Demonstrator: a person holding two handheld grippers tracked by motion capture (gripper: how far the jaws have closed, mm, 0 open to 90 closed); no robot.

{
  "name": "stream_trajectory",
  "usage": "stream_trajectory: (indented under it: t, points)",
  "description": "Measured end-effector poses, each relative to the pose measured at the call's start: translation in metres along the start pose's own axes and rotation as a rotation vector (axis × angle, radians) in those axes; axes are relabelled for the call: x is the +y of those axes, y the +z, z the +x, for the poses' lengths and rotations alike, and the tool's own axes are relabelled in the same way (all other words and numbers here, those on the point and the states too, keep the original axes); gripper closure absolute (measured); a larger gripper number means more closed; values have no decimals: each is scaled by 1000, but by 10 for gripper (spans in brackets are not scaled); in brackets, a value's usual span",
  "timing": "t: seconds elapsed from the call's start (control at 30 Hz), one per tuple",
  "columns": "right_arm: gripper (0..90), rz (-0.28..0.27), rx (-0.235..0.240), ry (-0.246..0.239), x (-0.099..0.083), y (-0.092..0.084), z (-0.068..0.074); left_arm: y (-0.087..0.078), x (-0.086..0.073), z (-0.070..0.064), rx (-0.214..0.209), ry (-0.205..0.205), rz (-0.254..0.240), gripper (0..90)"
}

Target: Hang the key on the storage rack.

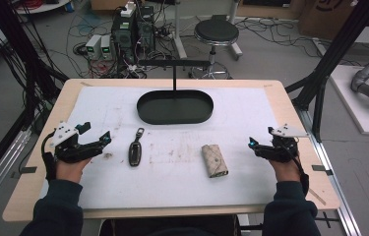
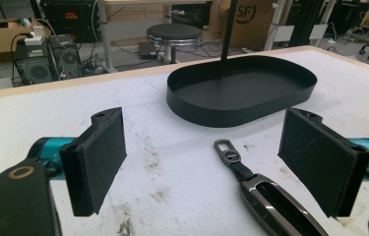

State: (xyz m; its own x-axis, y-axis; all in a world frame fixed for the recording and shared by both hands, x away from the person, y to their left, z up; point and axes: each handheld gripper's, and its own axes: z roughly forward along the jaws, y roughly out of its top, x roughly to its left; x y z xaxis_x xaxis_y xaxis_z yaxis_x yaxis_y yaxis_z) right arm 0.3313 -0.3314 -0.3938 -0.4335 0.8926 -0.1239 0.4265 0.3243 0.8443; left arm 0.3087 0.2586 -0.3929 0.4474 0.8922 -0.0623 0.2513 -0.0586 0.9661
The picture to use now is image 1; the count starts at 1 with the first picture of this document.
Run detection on white table mat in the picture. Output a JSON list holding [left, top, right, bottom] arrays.
[[39, 85, 280, 211]]

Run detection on black computer tower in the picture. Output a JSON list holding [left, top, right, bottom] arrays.
[[135, 5, 156, 55], [110, 12, 138, 66]]

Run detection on white platform board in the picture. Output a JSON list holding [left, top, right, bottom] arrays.
[[329, 64, 369, 138]]

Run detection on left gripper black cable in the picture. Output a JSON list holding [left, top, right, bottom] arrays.
[[40, 130, 58, 182]]

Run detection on person's left hand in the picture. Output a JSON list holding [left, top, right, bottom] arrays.
[[55, 157, 92, 185]]

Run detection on round white table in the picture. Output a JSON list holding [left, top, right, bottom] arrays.
[[14, 0, 72, 16]]

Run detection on brown cardboard box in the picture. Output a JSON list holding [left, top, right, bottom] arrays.
[[297, 0, 358, 41]]

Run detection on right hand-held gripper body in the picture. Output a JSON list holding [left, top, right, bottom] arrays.
[[257, 123, 309, 164]]

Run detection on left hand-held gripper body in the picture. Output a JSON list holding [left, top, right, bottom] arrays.
[[49, 121, 104, 164]]

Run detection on person's dark lap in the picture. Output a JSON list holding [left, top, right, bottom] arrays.
[[98, 213, 243, 236]]

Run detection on black tape strip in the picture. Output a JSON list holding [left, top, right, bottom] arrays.
[[311, 164, 335, 177], [19, 165, 38, 175]]

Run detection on white power strip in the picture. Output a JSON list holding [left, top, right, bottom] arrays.
[[120, 1, 137, 19]]

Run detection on person's right hand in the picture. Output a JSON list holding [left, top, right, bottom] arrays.
[[269, 158, 302, 183]]

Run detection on black round stool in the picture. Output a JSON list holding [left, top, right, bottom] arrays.
[[189, 17, 241, 81]]

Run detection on grey bench power supply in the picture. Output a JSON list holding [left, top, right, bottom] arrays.
[[99, 33, 113, 61], [85, 33, 103, 61]]

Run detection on wooden table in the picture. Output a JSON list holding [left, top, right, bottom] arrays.
[[2, 78, 341, 223]]

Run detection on black car key fob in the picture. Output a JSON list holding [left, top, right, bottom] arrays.
[[128, 127, 146, 168]]

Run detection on white table leg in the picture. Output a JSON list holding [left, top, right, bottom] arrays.
[[171, 0, 189, 61], [226, 0, 244, 62]]

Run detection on black oval tray with stand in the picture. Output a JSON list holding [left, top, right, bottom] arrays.
[[136, 59, 215, 126]]

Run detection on black metal frame post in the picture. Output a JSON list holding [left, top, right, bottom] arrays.
[[284, 0, 369, 143], [0, 0, 70, 132]]

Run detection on beige quilted key case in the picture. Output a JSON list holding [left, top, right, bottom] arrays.
[[201, 144, 230, 179]]

